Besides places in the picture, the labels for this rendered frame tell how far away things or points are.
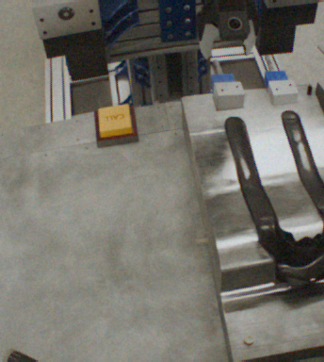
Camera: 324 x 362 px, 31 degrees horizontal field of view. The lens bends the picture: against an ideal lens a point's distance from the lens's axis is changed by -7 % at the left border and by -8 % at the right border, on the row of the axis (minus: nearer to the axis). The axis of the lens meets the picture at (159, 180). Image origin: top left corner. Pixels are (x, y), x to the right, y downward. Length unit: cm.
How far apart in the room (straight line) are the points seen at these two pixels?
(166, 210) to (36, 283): 27
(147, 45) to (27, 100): 103
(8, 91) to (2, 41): 34
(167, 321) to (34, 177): 39
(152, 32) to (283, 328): 82
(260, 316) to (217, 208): 19
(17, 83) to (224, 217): 170
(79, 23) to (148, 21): 24
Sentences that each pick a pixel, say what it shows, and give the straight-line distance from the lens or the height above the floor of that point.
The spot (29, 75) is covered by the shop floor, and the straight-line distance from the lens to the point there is 253.
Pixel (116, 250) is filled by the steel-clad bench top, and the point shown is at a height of 80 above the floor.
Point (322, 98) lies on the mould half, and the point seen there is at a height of 83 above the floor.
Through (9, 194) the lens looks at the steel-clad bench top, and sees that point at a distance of 115.
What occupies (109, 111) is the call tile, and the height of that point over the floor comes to 84.
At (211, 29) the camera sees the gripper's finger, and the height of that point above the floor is 108.
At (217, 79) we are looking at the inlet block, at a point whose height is 91.
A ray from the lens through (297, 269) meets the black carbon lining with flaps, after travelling 95.
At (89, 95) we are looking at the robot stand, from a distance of 208.
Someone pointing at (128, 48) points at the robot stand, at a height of 72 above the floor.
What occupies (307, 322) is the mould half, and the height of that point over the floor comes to 86.
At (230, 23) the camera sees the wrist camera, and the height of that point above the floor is 114.
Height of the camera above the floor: 172
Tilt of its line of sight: 55 degrees down
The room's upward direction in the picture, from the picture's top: 6 degrees counter-clockwise
